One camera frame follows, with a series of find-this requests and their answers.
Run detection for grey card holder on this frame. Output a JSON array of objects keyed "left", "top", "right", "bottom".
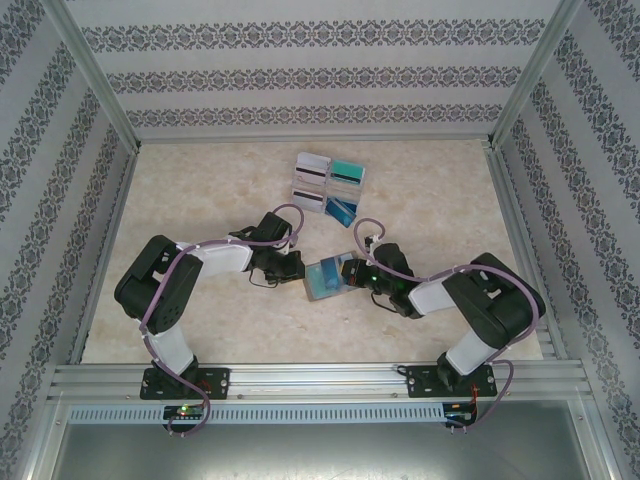
[{"left": 301, "top": 253, "right": 360, "bottom": 304}]

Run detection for clear acrylic card stand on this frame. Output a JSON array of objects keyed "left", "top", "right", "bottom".
[{"left": 290, "top": 151, "right": 370, "bottom": 230}]

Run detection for light blue credit card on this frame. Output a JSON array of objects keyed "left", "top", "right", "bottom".
[{"left": 305, "top": 263, "right": 334, "bottom": 300}]

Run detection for white card with black stripe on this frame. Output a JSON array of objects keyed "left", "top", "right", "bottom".
[
  {"left": 294, "top": 152, "right": 332, "bottom": 187},
  {"left": 291, "top": 188, "right": 326, "bottom": 215}
]

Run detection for teal credit card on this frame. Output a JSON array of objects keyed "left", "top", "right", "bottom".
[{"left": 329, "top": 159, "right": 368, "bottom": 187}]

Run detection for grey metal sheet panel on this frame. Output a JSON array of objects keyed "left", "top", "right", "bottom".
[{"left": 52, "top": 422, "right": 601, "bottom": 480}]

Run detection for right gripper thin black cable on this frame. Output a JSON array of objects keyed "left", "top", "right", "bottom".
[{"left": 369, "top": 292, "right": 401, "bottom": 317}]

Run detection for gripper thin black cable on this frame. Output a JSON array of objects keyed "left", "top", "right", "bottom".
[
  {"left": 369, "top": 292, "right": 401, "bottom": 317},
  {"left": 247, "top": 269, "right": 281, "bottom": 291}
]

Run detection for left gripper thin black cable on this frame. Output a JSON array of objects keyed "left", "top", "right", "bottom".
[{"left": 247, "top": 269, "right": 281, "bottom": 291}]

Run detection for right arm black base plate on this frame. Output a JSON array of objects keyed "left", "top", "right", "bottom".
[{"left": 405, "top": 364, "right": 500, "bottom": 400}]

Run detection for aluminium mounting rail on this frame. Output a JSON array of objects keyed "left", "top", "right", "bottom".
[{"left": 47, "top": 360, "right": 587, "bottom": 404}]

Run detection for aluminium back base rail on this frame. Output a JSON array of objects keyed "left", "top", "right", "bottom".
[{"left": 138, "top": 139, "right": 491, "bottom": 147}]

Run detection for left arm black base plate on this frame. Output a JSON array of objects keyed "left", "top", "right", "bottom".
[{"left": 139, "top": 367, "right": 232, "bottom": 401}]

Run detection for slotted grey cable duct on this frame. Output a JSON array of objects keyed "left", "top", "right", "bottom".
[{"left": 67, "top": 403, "right": 446, "bottom": 424}]

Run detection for aluminium side base rail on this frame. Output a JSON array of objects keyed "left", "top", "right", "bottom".
[
  {"left": 67, "top": 144, "right": 144, "bottom": 365},
  {"left": 483, "top": 143, "right": 571, "bottom": 361}
]

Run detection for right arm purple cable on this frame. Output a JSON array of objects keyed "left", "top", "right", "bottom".
[{"left": 352, "top": 217, "right": 547, "bottom": 436}]

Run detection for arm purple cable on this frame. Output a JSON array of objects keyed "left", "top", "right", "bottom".
[
  {"left": 352, "top": 217, "right": 547, "bottom": 436},
  {"left": 139, "top": 203, "right": 307, "bottom": 440}
]

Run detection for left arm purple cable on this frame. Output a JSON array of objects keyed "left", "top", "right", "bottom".
[{"left": 139, "top": 203, "right": 307, "bottom": 440}]

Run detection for aluminium frame corner post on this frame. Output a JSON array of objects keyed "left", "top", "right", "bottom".
[
  {"left": 38, "top": 0, "right": 142, "bottom": 151},
  {"left": 487, "top": 0, "right": 586, "bottom": 150}
]

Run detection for aluminium front frame bar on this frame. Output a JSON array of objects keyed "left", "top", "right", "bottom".
[
  {"left": 18, "top": 392, "right": 69, "bottom": 480},
  {"left": 574, "top": 397, "right": 626, "bottom": 480}
]

